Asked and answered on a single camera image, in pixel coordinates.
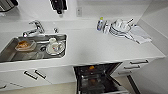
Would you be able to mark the white cup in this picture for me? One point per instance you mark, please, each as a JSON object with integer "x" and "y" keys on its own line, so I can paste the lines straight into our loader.
{"x": 54, "y": 46}

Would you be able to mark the blue dish soap bottle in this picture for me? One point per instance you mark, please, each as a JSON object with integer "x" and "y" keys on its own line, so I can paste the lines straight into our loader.
{"x": 100, "y": 25}

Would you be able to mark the white two-door base cabinet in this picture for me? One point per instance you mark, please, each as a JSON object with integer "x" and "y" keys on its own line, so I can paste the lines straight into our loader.
{"x": 60, "y": 75}

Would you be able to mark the stainless steel sink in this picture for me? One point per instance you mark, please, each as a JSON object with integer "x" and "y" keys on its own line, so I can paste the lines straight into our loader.
{"x": 10, "y": 56}

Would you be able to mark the small chrome sink fixture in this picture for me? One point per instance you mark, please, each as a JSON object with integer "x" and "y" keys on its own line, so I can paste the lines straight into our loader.
{"x": 56, "y": 30}

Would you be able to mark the white wall outlet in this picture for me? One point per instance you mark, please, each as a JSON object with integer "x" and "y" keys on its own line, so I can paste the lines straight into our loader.
{"x": 79, "y": 12}

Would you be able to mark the stainless steel dishwasher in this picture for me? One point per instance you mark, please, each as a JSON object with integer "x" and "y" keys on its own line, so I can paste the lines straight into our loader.
{"x": 100, "y": 86}

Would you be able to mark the chrome faucet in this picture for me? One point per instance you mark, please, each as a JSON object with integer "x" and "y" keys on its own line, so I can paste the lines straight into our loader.
{"x": 35, "y": 28}

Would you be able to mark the dish with orange food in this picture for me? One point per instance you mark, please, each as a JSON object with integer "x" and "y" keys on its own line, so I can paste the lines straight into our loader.
{"x": 25, "y": 45}

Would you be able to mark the small white bottle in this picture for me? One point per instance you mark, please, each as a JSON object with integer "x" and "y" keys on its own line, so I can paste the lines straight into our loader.
{"x": 106, "y": 27}

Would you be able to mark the black wall soap dispenser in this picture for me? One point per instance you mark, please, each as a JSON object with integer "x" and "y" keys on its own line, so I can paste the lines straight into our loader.
{"x": 58, "y": 5}

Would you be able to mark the narrow white drawer unit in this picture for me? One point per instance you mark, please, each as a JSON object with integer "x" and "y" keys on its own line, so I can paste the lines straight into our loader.
{"x": 133, "y": 66}

